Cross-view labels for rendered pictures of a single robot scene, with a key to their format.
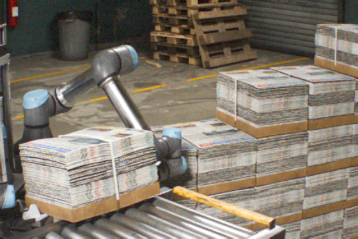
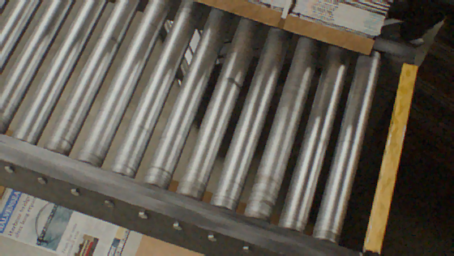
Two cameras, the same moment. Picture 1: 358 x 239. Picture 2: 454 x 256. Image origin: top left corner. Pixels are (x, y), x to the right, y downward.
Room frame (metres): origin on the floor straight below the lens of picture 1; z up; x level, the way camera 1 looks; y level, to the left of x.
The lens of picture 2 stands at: (1.18, -0.55, 2.07)
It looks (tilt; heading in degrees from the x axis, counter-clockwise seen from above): 57 degrees down; 53
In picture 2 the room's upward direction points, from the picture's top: 11 degrees clockwise
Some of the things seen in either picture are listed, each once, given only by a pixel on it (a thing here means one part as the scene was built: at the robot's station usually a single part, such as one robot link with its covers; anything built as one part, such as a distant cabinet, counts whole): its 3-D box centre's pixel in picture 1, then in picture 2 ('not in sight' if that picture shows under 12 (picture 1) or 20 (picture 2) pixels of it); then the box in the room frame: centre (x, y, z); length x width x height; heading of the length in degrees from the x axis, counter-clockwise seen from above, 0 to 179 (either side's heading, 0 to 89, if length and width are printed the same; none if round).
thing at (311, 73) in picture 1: (311, 73); not in sight; (2.97, -0.65, 1.06); 0.37 x 0.28 x 0.01; 26
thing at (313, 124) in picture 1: (310, 112); not in sight; (2.98, -0.66, 0.86); 0.38 x 0.29 x 0.04; 26
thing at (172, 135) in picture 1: (169, 144); not in sight; (2.34, 0.04, 0.90); 0.11 x 0.08 x 0.11; 148
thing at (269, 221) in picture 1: (222, 205); (393, 153); (1.93, -0.14, 0.81); 0.43 x 0.03 x 0.02; 46
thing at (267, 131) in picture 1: (261, 119); not in sight; (2.85, -0.38, 0.86); 0.38 x 0.29 x 0.04; 26
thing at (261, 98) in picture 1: (261, 101); not in sight; (2.85, -0.38, 0.95); 0.38 x 0.29 x 0.23; 26
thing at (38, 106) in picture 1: (36, 106); not in sight; (2.57, 0.62, 0.98); 0.13 x 0.12 x 0.14; 148
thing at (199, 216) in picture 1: (202, 220); (349, 143); (1.88, -0.08, 0.77); 0.47 x 0.05 x 0.05; 46
